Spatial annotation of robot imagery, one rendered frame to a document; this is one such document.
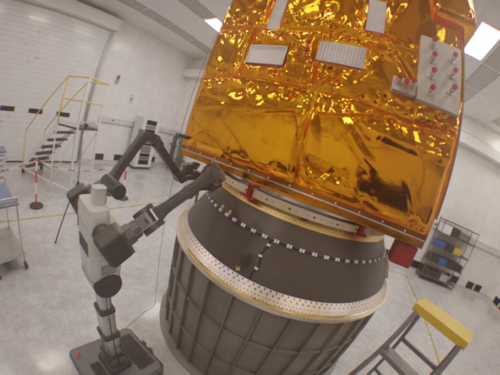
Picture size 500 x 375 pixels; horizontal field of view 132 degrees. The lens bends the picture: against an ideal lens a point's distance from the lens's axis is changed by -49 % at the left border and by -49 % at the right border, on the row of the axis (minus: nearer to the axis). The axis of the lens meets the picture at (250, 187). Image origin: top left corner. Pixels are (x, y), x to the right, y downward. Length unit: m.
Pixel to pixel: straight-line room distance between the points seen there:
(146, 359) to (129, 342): 0.21
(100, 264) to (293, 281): 1.02
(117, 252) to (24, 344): 1.88
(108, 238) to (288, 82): 1.32
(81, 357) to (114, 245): 1.36
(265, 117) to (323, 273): 1.05
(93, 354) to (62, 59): 7.42
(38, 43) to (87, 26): 1.74
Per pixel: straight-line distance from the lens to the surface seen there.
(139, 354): 1.99
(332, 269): 1.40
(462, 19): 1.87
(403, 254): 1.46
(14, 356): 2.47
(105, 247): 0.79
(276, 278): 1.31
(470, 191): 7.98
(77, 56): 8.03
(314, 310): 1.38
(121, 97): 8.71
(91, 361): 1.98
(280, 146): 1.37
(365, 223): 1.34
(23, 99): 7.72
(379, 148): 1.29
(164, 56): 9.74
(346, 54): 1.54
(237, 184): 1.49
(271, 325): 1.44
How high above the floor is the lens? 1.98
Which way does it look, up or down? 11 degrees down
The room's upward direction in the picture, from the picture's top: 17 degrees clockwise
